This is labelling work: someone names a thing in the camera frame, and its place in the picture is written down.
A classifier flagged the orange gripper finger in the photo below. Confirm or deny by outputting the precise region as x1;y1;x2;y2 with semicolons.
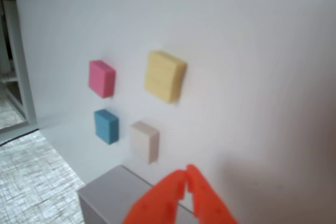
185;164;238;224
122;169;188;224

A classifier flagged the yellow foam cuboid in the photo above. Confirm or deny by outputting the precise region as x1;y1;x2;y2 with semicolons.
143;49;187;104

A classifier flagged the white cardboard bin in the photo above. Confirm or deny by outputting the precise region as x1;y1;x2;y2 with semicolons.
77;165;196;224

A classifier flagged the cream white foam cuboid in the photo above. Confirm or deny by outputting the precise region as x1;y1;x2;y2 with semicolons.
129;121;160;164

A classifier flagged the blue foam cuboid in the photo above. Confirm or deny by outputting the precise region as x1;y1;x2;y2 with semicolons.
93;109;120;145

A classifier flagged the pink foam cuboid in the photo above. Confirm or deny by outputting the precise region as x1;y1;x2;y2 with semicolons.
88;60;117;99

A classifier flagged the grey woven rug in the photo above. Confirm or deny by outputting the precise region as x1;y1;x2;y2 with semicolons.
0;129;87;224

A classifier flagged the white shelf unit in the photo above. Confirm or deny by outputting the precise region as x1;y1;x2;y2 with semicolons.
0;0;37;130

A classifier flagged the thin black floor cable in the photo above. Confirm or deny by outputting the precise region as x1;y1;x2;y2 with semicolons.
0;128;40;146

